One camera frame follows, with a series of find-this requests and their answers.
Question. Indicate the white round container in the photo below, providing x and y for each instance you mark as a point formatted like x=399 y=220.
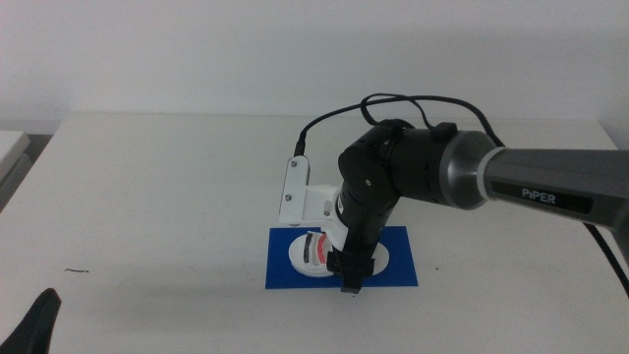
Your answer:
x=301 y=254

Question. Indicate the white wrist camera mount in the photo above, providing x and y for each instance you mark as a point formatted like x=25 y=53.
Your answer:
x=307 y=199

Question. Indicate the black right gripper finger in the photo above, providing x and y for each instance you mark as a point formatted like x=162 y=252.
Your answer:
x=352 y=284

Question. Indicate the black grey right Piper arm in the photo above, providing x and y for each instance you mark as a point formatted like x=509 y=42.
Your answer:
x=491 y=172

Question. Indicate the blue rectangular mat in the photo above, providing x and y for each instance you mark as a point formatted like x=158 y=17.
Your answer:
x=399 y=273

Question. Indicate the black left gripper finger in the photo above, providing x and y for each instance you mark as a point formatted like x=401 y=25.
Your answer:
x=32 y=327

